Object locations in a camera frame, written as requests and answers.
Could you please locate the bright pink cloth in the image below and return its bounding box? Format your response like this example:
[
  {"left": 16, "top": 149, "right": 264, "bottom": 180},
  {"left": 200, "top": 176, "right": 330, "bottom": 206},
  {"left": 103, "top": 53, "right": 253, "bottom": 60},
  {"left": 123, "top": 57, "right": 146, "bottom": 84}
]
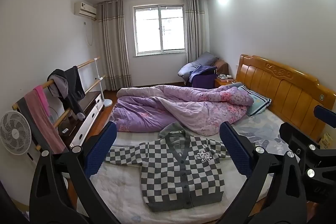
[{"left": 34, "top": 85, "right": 50, "bottom": 115}]

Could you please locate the blue grey pillow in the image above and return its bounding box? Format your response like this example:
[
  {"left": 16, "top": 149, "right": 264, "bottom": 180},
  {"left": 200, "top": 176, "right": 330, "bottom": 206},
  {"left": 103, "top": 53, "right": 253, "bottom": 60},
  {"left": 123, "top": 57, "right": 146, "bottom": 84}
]
[{"left": 178, "top": 52, "right": 219, "bottom": 77}]

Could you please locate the wooden nightstand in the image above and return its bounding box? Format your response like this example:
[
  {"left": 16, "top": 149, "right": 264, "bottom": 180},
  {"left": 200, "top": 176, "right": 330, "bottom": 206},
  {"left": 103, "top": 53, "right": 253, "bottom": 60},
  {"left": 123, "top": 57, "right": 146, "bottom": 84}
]
[{"left": 215, "top": 74, "right": 238, "bottom": 87}]

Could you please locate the wooden barre rack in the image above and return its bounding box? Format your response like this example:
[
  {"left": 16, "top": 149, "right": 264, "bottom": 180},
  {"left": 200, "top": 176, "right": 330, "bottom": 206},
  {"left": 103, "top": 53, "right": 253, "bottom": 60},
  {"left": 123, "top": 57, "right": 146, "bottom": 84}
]
[{"left": 12, "top": 56, "right": 113, "bottom": 153}]

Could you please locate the dark hooded jacket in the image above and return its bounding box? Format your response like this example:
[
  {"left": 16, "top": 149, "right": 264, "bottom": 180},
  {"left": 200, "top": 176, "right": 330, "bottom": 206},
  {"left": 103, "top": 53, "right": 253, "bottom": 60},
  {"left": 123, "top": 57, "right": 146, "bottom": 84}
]
[{"left": 47, "top": 66, "right": 87, "bottom": 121}]

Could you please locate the white standing fan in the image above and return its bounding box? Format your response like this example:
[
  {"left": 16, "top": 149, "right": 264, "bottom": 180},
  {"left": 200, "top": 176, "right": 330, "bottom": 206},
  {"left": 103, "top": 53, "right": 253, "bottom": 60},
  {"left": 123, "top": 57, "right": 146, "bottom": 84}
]
[{"left": 0, "top": 110, "right": 35, "bottom": 161}]

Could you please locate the grey curtain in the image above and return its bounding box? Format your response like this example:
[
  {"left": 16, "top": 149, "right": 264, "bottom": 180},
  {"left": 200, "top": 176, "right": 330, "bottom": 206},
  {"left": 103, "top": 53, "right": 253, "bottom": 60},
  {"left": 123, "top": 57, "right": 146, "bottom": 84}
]
[
  {"left": 184, "top": 0, "right": 210, "bottom": 65},
  {"left": 101, "top": 0, "right": 132, "bottom": 90}
]

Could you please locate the bed with floral sheet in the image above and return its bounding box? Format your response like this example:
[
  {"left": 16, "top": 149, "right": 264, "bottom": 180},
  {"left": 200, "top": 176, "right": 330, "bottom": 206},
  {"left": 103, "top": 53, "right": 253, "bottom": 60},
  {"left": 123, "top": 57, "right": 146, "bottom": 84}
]
[{"left": 89, "top": 109, "right": 302, "bottom": 224}]

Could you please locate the dark top white cabinet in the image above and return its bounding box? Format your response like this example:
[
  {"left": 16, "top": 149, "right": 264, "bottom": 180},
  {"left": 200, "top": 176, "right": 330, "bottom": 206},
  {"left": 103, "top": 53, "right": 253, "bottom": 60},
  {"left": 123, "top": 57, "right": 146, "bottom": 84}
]
[{"left": 56, "top": 91, "right": 104, "bottom": 152}]

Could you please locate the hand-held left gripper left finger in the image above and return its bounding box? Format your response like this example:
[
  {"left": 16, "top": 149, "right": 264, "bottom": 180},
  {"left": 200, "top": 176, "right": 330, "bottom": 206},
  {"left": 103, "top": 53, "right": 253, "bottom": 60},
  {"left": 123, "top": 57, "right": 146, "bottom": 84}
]
[{"left": 29, "top": 121, "right": 121, "bottom": 224}]

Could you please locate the air conditioner power cord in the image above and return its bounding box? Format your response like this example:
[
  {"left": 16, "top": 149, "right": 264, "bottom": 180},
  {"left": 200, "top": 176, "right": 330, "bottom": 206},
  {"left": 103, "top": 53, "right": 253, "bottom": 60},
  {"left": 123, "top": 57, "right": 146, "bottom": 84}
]
[{"left": 83, "top": 21, "right": 94, "bottom": 46}]

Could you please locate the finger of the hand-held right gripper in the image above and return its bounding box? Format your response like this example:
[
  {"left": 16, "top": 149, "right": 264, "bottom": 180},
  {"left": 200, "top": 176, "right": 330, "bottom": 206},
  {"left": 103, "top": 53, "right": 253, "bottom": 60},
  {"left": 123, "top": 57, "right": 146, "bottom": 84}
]
[
  {"left": 314, "top": 105, "right": 336, "bottom": 123},
  {"left": 279, "top": 122, "right": 324, "bottom": 159}
]

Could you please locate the blue striped pillow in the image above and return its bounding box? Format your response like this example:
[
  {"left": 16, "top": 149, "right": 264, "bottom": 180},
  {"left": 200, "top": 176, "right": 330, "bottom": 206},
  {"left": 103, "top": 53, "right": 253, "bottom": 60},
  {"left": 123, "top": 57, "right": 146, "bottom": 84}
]
[{"left": 238, "top": 85, "right": 272, "bottom": 117}]

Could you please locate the grey white checkered cardigan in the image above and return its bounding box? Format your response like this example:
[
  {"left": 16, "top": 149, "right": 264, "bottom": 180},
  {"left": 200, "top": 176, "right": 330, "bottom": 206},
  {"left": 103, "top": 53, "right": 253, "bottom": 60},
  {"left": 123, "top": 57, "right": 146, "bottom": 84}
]
[{"left": 105, "top": 130, "right": 231, "bottom": 212}]

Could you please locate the purple floral quilt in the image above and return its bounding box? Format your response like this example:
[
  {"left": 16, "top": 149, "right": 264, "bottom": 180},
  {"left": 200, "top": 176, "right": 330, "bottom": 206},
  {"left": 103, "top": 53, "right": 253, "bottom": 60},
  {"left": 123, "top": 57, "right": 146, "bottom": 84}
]
[{"left": 109, "top": 84, "right": 254, "bottom": 136}]

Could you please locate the grey garment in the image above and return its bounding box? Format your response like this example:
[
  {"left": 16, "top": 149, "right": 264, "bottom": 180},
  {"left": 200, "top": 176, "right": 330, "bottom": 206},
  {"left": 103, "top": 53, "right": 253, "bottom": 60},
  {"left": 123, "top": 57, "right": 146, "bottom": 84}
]
[{"left": 159, "top": 122, "right": 190, "bottom": 138}]

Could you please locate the wooden headboard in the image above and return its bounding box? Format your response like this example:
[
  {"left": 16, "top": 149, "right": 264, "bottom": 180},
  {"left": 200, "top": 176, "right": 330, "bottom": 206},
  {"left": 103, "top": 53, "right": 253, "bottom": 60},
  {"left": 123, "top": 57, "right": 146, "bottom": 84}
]
[{"left": 235, "top": 54, "right": 336, "bottom": 142}]

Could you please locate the grey and pink towel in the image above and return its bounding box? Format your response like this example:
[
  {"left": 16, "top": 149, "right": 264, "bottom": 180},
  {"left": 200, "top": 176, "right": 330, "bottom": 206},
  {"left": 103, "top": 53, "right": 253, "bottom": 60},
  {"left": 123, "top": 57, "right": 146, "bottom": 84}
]
[{"left": 16, "top": 88, "right": 66, "bottom": 155}]

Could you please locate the white framed window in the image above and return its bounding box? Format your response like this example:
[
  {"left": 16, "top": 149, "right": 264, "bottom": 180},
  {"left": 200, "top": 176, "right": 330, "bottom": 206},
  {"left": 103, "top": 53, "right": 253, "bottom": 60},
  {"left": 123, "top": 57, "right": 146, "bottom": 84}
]
[{"left": 133, "top": 4, "right": 187, "bottom": 56}]

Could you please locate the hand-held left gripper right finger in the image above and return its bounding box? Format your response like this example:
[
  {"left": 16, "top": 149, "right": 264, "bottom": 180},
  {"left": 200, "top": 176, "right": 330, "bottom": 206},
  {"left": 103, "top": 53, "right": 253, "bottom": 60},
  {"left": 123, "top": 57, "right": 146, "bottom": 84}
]
[{"left": 215, "top": 121, "right": 307, "bottom": 224}]

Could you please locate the yellow box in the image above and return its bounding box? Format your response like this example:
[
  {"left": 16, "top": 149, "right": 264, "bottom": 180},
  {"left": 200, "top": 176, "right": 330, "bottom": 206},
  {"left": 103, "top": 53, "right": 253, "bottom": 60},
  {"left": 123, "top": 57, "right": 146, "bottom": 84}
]
[{"left": 319, "top": 132, "right": 333, "bottom": 149}]

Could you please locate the dark purple bag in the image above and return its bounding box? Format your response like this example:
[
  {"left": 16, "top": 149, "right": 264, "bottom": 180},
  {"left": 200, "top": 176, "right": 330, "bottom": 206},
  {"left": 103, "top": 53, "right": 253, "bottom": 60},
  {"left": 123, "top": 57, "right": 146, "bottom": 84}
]
[{"left": 189, "top": 66, "right": 218, "bottom": 88}]

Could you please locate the white air conditioner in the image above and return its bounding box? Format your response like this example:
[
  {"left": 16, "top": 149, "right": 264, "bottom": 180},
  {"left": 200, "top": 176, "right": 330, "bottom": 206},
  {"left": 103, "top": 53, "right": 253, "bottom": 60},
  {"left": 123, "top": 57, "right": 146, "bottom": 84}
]
[{"left": 74, "top": 2, "right": 97, "bottom": 20}]

